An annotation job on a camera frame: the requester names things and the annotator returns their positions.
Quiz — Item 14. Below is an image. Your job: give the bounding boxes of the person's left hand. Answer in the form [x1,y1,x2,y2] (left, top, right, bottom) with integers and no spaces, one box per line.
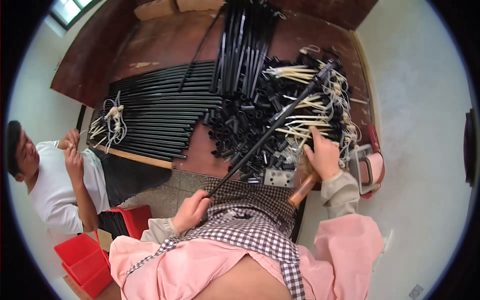
[172,189,214,235]

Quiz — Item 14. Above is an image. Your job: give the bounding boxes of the person's right hand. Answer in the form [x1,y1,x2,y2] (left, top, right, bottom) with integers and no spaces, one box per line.
[302,126,341,181]

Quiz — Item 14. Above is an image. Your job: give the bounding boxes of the long black rod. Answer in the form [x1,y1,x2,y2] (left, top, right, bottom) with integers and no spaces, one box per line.
[206,59,338,199]

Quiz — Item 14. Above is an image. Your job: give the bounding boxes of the grey metal block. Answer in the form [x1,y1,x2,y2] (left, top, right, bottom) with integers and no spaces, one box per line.
[263,169,297,188]

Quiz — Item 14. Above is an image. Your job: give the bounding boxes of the red plastic stool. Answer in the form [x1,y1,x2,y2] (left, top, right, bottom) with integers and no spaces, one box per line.
[107,205,153,241]

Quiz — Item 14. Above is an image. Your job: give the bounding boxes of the black sheet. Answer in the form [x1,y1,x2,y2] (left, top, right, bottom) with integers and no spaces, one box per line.
[90,148,173,208]

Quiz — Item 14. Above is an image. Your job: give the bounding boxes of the person's body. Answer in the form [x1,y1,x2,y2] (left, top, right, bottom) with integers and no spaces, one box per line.
[109,176,385,300]

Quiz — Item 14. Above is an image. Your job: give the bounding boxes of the wooden plank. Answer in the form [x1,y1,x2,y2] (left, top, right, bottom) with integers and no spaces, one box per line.
[90,143,175,170]

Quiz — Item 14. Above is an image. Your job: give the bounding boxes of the pile of black plastic tubes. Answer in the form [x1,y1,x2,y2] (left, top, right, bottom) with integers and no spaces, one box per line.
[202,47,355,184]

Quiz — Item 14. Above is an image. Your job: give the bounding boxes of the stack of black rods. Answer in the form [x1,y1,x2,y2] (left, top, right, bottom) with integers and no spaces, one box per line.
[87,60,224,162]

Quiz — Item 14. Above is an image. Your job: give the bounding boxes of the red plastic bin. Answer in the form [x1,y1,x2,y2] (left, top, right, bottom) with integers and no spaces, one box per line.
[54,232,114,299]

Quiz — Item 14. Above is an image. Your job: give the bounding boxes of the bundle of black ribbed rods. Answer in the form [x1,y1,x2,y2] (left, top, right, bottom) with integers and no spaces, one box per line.
[178,0,282,99]

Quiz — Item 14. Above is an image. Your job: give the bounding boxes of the cardboard boxes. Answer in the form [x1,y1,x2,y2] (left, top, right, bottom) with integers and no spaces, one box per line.
[133,0,226,22]

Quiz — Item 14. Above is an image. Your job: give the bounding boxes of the window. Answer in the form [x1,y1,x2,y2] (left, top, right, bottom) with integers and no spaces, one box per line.
[49,0,99,30]

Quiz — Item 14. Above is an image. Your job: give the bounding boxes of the wooden handled hammer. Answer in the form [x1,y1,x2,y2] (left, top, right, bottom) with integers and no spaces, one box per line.
[288,157,322,209]

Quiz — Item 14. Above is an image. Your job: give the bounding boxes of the pile of white corded tips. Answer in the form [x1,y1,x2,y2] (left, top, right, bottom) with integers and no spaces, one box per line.
[262,45,370,169]

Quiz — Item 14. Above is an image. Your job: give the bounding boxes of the bunch of white cords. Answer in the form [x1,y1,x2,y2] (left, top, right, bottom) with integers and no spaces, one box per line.
[88,91,128,154]

